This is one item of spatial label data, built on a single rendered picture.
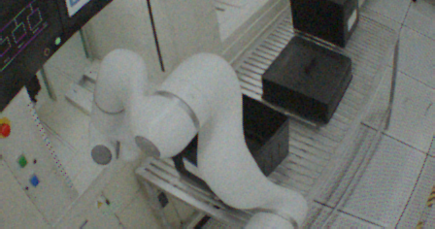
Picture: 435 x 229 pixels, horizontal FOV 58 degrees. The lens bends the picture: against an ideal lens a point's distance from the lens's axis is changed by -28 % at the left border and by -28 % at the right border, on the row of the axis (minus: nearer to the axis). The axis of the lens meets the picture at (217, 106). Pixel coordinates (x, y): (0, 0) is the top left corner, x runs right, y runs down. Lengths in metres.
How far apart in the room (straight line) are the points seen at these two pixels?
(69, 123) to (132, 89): 1.03
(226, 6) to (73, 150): 0.94
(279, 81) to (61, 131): 0.84
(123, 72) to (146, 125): 0.13
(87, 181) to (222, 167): 0.81
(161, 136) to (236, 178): 0.19
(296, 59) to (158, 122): 1.13
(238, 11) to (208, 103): 1.30
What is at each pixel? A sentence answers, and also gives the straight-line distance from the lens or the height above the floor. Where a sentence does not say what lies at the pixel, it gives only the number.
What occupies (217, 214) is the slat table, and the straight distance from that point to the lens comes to 1.63.
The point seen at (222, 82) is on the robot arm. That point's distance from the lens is 0.93.
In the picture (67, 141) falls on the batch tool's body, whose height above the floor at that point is 0.87.
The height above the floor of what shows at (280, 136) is 0.90.
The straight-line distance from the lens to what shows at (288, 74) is 1.87.
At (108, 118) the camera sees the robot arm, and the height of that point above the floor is 1.38.
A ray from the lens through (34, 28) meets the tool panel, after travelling 1.26.
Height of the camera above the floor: 2.13
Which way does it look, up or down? 45 degrees down
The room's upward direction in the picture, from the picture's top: 11 degrees counter-clockwise
